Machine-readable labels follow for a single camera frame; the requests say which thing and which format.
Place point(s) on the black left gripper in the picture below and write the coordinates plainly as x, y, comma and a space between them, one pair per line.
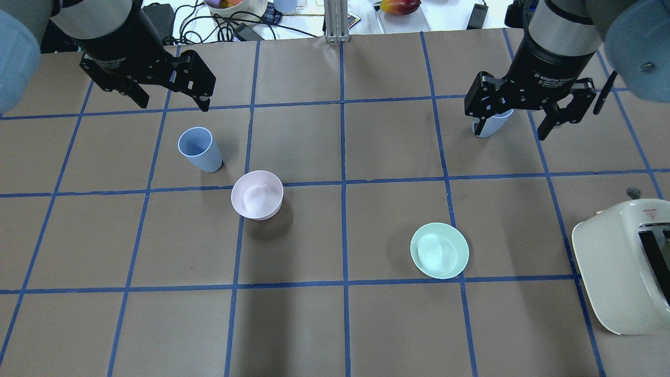
121, 50

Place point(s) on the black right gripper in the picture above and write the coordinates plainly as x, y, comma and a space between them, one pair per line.
544, 65

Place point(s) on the blue cup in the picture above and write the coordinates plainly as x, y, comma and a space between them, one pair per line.
199, 147
492, 125

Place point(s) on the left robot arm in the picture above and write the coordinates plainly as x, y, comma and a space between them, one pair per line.
24, 25

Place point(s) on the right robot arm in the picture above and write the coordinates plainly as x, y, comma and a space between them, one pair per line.
632, 42

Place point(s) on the black power adapter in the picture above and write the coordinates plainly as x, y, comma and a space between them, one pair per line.
478, 16

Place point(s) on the pink bowl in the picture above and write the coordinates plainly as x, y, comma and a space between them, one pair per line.
257, 195

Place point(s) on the metal weighing tray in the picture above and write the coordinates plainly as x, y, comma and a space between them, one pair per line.
398, 24

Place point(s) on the mint green bowl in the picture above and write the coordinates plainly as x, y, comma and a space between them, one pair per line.
439, 250

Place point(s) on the red yellow mango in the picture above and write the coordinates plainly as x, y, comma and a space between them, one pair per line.
399, 7

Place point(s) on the remote control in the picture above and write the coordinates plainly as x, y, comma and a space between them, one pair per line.
352, 20

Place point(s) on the cream white toaster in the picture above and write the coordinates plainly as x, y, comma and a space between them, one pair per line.
622, 255

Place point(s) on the aluminium frame post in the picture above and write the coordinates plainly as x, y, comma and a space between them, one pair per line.
337, 21

